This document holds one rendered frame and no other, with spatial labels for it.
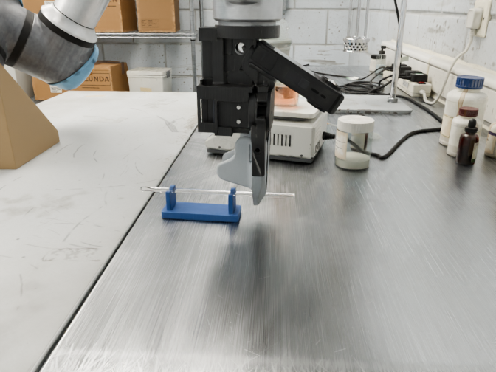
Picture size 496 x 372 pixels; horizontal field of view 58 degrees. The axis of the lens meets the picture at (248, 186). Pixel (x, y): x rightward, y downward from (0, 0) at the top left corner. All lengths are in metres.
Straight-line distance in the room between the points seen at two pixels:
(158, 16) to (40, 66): 2.03
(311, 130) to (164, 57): 2.67
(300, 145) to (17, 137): 0.47
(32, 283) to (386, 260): 0.36
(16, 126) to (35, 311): 0.45
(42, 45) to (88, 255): 0.55
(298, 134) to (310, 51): 2.53
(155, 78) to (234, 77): 2.56
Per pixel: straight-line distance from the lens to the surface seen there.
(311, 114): 0.76
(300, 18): 3.26
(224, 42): 0.51
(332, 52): 3.29
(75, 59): 1.00
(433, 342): 0.41
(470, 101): 0.92
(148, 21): 2.99
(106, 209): 0.63
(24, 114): 0.87
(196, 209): 0.58
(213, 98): 0.50
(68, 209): 0.65
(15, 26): 0.98
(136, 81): 3.11
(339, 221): 0.58
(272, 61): 0.50
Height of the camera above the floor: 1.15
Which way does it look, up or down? 22 degrees down
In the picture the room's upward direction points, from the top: straight up
